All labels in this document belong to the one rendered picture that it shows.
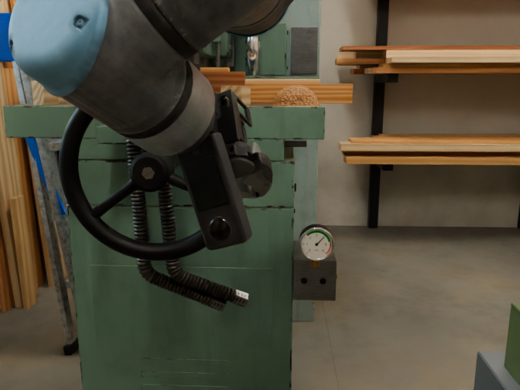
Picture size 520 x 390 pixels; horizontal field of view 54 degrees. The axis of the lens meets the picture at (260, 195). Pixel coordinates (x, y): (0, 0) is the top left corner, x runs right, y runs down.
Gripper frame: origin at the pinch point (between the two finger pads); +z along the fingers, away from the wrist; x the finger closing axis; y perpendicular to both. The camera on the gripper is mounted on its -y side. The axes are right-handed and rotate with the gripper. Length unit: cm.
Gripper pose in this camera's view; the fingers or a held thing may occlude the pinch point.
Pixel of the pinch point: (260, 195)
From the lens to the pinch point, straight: 65.6
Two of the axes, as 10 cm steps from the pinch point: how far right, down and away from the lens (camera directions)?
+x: -9.1, 2.7, 3.2
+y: -1.4, -9.2, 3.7
